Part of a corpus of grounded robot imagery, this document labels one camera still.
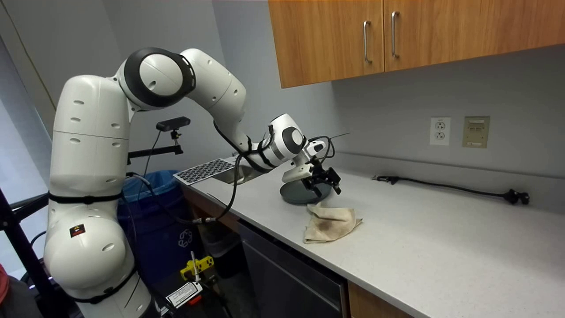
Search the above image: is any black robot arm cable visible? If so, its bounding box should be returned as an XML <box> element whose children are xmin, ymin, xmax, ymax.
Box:
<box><xmin>125</xmin><ymin>126</ymin><xmax>341</xmax><ymax>227</ymax></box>

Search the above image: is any white red small device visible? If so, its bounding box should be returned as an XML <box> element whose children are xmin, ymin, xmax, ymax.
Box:
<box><xmin>162</xmin><ymin>280</ymin><xmax>206</xmax><ymax>311</ymax></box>

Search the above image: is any wooden wall cabinet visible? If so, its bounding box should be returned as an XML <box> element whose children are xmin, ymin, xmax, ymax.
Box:
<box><xmin>268</xmin><ymin>0</ymin><xmax>565</xmax><ymax>91</ymax></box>

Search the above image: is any wooden base cabinet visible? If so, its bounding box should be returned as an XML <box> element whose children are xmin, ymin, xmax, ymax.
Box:
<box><xmin>183</xmin><ymin>193</ymin><xmax>413</xmax><ymax>318</ymax></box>

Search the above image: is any black metal frame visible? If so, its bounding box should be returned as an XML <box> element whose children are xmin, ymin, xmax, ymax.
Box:
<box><xmin>0</xmin><ymin>188</ymin><xmax>63</xmax><ymax>318</ymax></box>

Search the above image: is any dark green round plate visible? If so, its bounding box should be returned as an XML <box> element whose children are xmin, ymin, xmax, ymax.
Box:
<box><xmin>279</xmin><ymin>179</ymin><xmax>335</xmax><ymax>207</ymax></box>

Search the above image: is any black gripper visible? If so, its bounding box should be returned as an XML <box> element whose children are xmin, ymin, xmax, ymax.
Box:
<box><xmin>303</xmin><ymin>158</ymin><xmax>342</xmax><ymax>197</ymax></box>

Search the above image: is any metal grid drying rack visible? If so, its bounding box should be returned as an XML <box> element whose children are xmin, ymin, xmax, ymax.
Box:
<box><xmin>175</xmin><ymin>156</ymin><xmax>236</xmax><ymax>186</ymax></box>

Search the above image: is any yellow clamp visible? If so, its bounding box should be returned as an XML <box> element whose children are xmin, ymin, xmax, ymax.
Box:
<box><xmin>178</xmin><ymin>253</ymin><xmax>217</xmax><ymax>283</ymax></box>

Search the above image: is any silver cabinet door handle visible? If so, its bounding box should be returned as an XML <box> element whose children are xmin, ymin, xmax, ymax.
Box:
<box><xmin>388</xmin><ymin>11</ymin><xmax>402</xmax><ymax>61</ymax></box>
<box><xmin>360</xmin><ymin>20</ymin><xmax>374</xmax><ymax>66</ymax></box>

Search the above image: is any beige stained towel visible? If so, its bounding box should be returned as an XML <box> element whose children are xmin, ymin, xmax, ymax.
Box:
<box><xmin>302</xmin><ymin>202</ymin><xmax>363</xmax><ymax>246</ymax></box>

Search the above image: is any blue recycling bin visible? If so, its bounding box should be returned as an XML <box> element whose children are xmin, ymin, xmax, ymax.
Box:
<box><xmin>107</xmin><ymin>170</ymin><xmax>197</xmax><ymax>292</ymax></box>

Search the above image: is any black dishwasher front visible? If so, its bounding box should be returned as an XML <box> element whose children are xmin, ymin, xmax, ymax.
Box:
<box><xmin>238</xmin><ymin>220</ymin><xmax>349</xmax><ymax>318</ymax></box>

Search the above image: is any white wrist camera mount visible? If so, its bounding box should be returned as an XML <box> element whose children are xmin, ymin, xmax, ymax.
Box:
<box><xmin>280</xmin><ymin>163</ymin><xmax>316</xmax><ymax>184</ymax></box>

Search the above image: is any black power cable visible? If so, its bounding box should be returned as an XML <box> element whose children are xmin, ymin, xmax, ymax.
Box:
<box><xmin>374</xmin><ymin>174</ymin><xmax>531</xmax><ymax>207</ymax></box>

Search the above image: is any steel sink basin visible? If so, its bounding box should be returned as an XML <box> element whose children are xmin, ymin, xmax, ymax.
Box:
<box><xmin>212</xmin><ymin>163</ymin><xmax>266</xmax><ymax>188</ymax></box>

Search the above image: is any black camera on boom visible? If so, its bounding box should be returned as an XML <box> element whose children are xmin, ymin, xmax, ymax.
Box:
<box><xmin>125</xmin><ymin>115</ymin><xmax>192</xmax><ymax>167</ymax></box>

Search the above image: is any beige wall switch plate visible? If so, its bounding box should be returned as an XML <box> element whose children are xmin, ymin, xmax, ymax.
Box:
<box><xmin>461</xmin><ymin>115</ymin><xmax>491</xmax><ymax>151</ymax></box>

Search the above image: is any white wall outlet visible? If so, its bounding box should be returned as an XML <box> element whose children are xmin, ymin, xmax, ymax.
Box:
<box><xmin>429</xmin><ymin>115</ymin><xmax>452</xmax><ymax>149</ymax></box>

